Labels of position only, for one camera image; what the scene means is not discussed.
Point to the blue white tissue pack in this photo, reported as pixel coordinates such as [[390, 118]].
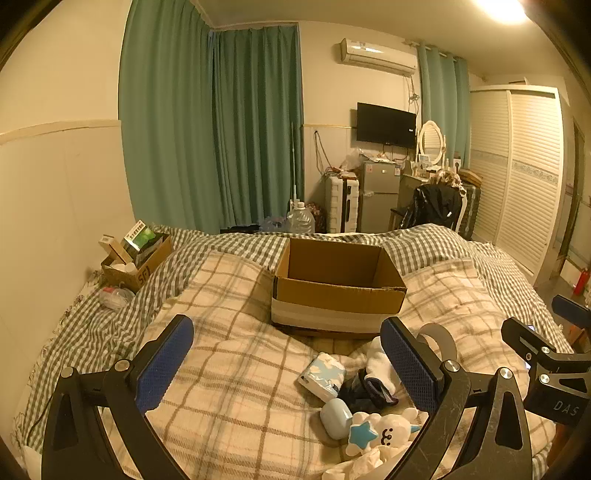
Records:
[[321, 376]]

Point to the black wall television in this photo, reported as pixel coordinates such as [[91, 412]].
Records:
[[385, 124]]

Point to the green printed carton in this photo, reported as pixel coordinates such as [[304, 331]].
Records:
[[138, 237]]

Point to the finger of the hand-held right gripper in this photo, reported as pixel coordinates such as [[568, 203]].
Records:
[[526, 337], [570, 307]]

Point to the clear crumpled plastic bag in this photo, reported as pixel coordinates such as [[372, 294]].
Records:
[[115, 297]]

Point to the grey tape roll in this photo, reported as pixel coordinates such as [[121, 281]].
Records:
[[447, 344]]

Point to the dark checked suitcase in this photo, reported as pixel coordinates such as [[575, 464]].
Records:
[[471, 207]]

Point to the white sock dark cuff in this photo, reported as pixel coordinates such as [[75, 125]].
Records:
[[378, 364]]

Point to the wide green curtain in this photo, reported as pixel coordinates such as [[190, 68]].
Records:
[[166, 115]]

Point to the white plush toy blue star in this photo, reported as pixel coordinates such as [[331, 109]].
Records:
[[392, 431]]

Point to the light blue earbud case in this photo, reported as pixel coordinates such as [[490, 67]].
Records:
[[334, 417]]

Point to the red fire extinguisher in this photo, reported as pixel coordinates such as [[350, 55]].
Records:
[[581, 281]]

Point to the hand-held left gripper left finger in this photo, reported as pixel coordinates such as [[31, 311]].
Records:
[[166, 364]]

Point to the beige plaid blanket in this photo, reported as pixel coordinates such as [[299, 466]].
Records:
[[231, 369]]

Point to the dark red patterned bag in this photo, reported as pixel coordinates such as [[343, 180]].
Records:
[[316, 216]]

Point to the beige slim carton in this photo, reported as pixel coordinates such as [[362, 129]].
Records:
[[115, 249]]

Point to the silver small fridge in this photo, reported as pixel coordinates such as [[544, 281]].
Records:
[[378, 198]]

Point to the white suitcase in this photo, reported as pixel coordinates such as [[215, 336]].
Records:
[[341, 205]]

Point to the blond fluffy item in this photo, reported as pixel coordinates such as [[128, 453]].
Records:
[[447, 177]]

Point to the black cloth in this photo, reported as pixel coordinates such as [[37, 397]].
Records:
[[240, 228]]

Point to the small cardboard box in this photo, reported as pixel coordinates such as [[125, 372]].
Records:
[[138, 276]]

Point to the black jacket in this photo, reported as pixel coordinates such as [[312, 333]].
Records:
[[431, 205]]

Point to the large cardboard box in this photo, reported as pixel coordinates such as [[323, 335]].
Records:
[[332, 300]]

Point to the large clear water jug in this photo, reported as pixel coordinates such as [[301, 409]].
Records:
[[301, 220]]

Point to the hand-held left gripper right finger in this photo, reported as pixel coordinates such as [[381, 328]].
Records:
[[411, 369]]

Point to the white cloth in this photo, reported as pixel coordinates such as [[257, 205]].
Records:
[[364, 466]]

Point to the white air conditioner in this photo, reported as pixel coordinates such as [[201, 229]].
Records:
[[376, 56]]

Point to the white louvred wardrobe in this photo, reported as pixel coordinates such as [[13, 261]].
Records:
[[521, 175]]

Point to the narrow green curtain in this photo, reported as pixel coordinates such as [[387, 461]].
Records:
[[443, 101]]

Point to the white oval vanity mirror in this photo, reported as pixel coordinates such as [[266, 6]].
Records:
[[431, 137]]

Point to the brown wooden tray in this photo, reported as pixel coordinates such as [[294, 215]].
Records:
[[470, 176]]

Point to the ceiling lamp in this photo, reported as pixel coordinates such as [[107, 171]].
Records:
[[501, 8]]

